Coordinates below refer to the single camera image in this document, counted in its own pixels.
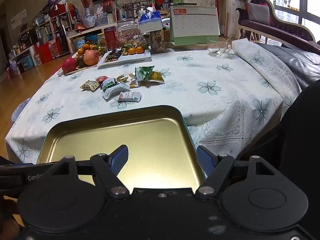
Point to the mandarin orange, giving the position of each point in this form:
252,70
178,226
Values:
132,51
139,50

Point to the white pink snack bar packet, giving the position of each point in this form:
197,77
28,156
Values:
130,97

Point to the red white hawthorn packet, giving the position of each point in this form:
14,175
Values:
101,78

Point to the black snack packet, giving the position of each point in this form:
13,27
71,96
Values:
114,55

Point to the large pink-orange apple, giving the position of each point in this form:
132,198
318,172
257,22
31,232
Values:
91,57

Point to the blue white porcelain vase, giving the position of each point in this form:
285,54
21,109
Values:
88,19

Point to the dark purple chaise sofa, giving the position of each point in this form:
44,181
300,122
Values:
260,17

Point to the clear glass jar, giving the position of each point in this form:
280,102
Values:
128,31

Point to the red tin can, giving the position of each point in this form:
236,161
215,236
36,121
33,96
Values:
111,38

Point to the wooden fruit tray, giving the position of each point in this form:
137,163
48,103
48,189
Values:
78,68

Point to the long white snack packet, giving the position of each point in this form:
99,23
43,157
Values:
114,90

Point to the red apple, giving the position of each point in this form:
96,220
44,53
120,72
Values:
69,65

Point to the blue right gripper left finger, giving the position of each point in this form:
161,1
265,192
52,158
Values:
118,158

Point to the white rectangular plate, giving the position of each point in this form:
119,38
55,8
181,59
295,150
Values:
137,58

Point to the gold metal tin tray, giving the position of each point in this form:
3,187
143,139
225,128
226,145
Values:
161,151

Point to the glass cup with handle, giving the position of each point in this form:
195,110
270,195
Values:
216,48

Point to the metal spoon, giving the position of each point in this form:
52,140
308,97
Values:
227,40

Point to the blue tissue pack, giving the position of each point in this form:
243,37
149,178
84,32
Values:
150,21

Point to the green white snack packet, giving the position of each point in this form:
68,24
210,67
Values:
142,73

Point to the yellow green pea packet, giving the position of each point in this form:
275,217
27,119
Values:
155,77

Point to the silver yellow snack packet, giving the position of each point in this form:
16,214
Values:
133,81

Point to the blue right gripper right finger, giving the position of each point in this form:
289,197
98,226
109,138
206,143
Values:
206,159

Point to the white floral tablecloth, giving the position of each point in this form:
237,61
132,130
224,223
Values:
225,101

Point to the small gold candy packet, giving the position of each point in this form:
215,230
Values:
122,78

